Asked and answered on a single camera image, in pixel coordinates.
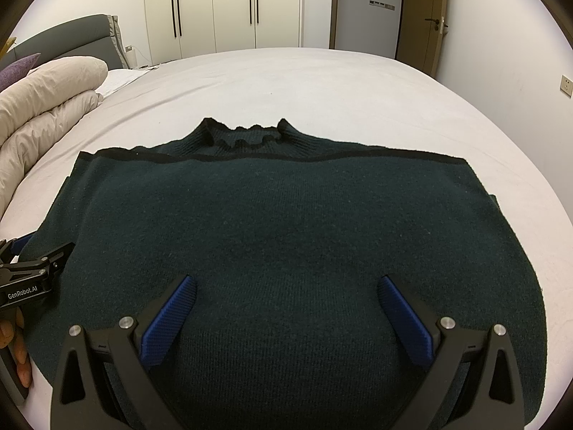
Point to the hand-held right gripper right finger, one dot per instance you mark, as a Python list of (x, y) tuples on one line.
[(407, 322)]

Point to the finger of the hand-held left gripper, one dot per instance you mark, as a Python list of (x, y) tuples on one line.
[(18, 244), (49, 257)]

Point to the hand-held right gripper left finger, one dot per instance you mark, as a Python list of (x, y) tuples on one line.
[(168, 322)]

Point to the dark green knit sweater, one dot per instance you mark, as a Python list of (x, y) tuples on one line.
[(286, 233)]

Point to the person's left hand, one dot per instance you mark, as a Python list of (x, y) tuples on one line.
[(20, 354)]

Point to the beige rolled duvet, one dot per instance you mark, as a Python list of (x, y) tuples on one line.
[(44, 98)]

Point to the purple pillow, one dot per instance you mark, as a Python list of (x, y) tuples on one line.
[(18, 69)]

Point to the grey padded headboard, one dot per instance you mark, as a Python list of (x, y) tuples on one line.
[(76, 36)]

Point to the bed with grey sheet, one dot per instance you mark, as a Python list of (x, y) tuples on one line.
[(291, 85)]

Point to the white wardrobe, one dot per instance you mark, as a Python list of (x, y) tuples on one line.
[(224, 9)]

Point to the brown wooden door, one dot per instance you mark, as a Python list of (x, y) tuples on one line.
[(416, 18)]

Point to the beige wall socket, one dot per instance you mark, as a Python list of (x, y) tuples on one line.
[(567, 86)]

